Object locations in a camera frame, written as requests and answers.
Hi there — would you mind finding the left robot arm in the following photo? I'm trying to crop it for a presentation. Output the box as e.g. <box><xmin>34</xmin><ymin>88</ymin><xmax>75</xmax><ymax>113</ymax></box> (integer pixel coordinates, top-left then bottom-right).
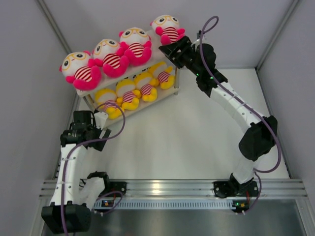
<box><xmin>41</xmin><ymin>111</ymin><xmax>111</xmax><ymax>235</ymax></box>

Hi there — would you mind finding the purple cable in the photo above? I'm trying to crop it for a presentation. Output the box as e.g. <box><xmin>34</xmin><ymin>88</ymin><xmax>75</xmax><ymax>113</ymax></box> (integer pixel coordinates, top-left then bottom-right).
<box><xmin>61</xmin><ymin>103</ymin><xmax>126</xmax><ymax>236</ymax></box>
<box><xmin>199</xmin><ymin>16</ymin><xmax>283</xmax><ymax>213</ymax></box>

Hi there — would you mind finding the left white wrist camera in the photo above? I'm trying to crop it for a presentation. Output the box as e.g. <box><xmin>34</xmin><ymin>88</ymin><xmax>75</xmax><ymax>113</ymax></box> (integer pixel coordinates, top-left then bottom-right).
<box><xmin>94</xmin><ymin>111</ymin><xmax>108</xmax><ymax>129</ymax></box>

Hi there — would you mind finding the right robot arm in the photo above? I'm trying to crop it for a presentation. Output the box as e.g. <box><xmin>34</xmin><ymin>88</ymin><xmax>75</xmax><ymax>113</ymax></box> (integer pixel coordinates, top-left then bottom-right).
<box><xmin>159</xmin><ymin>36</ymin><xmax>278</xmax><ymax>195</ymax></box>

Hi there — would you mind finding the aluminium rail frame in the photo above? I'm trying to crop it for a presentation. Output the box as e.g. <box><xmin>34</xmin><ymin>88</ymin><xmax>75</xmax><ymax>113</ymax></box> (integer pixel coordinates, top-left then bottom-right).
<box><xmin>40</xmin><ymin>179</ymin><xmax>308</xmax><ymax>210</ymax></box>

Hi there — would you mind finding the black connector with led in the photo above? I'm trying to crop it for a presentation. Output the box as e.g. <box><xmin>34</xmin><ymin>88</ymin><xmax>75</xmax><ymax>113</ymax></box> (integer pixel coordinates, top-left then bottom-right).
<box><xmin>232</xmin><ymin>200</ymin><xmax>250</xmax><ymax>215</ymax></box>

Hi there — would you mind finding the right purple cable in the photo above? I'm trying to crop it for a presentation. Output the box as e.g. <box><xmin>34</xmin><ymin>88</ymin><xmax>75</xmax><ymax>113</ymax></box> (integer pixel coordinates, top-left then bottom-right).
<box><xmin>199</xmin><ymin>16</ymin><xmax>283</xmax><ymax>213</ymax></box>

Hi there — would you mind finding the yellow plush toy on shelf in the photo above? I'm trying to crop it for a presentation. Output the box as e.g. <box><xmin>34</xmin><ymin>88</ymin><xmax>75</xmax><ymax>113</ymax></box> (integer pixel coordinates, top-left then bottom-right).
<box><xmin>148</xmin><ymin>61</ymin><xmax>175</xmax><ymax>90</ymax></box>

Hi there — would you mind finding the pink plush toy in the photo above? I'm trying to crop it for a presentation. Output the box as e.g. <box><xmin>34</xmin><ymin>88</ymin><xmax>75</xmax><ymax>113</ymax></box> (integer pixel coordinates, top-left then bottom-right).
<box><xmin>93</xmin><ymin>39</ymin><xmax>129</xmax><ymax>78</ymax></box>
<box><xmin>59</xmin><ymin>51</ymin><xmax>102</xmax><ymax>91</ymax></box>
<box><xmin>150</xmin><ymin>15</ymin><xmax>186</xmax><ymax>46</ymax></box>
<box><xmin>119</xmin><ymin>27</ymin><xmax>152</xmax><ymax>66</ymax></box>

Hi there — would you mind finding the white two-tier shelf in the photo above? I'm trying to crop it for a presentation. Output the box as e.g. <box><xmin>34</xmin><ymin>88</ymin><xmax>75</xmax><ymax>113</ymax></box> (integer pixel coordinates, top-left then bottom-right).
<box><xmin>76</xmin><ymin>30</ymin><xmax>179</xmax><ymax>117</ymax></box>

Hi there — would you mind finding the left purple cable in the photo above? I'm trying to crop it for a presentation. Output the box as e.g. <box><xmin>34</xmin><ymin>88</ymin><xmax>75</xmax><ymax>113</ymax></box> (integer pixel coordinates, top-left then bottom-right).
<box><xmin>61</xmin><ymin>103</ymin><xmax>126</xmax><ymax>236</ymax></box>

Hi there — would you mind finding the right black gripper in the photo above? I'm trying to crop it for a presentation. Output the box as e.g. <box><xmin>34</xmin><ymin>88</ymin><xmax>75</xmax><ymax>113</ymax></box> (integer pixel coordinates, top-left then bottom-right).
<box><xmin>158</xmin><ymin>36</ymin><xmax>202</xmax><ymax>77</ymax></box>

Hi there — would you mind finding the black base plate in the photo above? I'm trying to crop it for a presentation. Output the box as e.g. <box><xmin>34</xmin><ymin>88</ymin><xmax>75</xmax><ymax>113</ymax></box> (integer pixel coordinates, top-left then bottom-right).
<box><xmin>105</xmin><ymin>181</ymin><xmax>127</xmax><ymax>196</ymax></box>
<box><xmin>213</xmin><ymin>181</ymin><xmax>259</xmax><ymax>199</ymax></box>

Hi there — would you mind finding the yellow plush toy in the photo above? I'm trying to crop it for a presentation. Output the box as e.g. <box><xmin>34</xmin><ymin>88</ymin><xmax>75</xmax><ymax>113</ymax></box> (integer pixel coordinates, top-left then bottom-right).
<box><xmin>148</xmin><ymin>61</ymin><xmax>175</xmax><ymax>90</ymax></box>
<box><xmin>116</xmin><ymin>78</ymin><xmax>141</xmax><ymax>111</ymax></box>
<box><xmin>133</xmin><ymin>71</ymin><xmax>158</xmax><ymax>102</ymax></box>
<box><xmin>94</xmin><ymin>88</ymin><xmax>122</xmax><ymax>120</ymax></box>

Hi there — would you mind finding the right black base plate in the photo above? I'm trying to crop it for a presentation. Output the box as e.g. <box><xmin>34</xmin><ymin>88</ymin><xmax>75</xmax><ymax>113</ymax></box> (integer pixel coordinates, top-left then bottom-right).
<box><xmin>213</xmin><ymin>181</ymin><xmax>259</xmax><ymax>199</ymax></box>

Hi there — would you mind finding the left black connector board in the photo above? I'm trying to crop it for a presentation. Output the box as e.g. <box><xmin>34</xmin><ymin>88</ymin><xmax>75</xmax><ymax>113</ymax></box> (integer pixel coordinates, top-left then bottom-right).
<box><xmin>94</xmin><ymin>200</ymin><xmax>116</xmax><ymax>216</ymax></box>

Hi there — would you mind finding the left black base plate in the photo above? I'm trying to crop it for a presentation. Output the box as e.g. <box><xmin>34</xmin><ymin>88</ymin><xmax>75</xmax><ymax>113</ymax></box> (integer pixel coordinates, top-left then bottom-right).
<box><xmin>105</xmin><ymin>181</ymin><xmax>127</xmax><ymax>196</ymax></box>

